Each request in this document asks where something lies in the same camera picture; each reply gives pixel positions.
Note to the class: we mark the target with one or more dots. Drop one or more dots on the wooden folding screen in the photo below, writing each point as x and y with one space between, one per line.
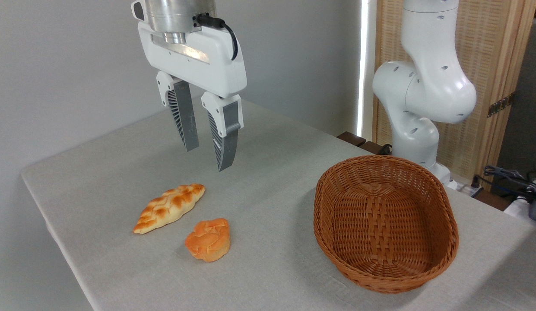
488 43

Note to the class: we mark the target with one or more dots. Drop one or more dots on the metal screen hinge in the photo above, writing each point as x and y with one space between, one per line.
501 105

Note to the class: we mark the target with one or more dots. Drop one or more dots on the brown wicker oval basket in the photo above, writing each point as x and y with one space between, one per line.
380 216

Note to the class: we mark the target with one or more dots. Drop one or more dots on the grey tablecloth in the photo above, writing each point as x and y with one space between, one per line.
259 207

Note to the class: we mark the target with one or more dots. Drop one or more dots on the braided golden bread loaf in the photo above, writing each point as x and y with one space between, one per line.
168 207

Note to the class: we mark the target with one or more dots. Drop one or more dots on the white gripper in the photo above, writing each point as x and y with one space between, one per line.
207 65

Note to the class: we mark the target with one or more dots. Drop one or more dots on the dark wooden furniture piece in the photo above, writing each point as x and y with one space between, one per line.
352 138

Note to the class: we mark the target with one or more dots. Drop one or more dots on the round orange bread bun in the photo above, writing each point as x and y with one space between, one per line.
207 239

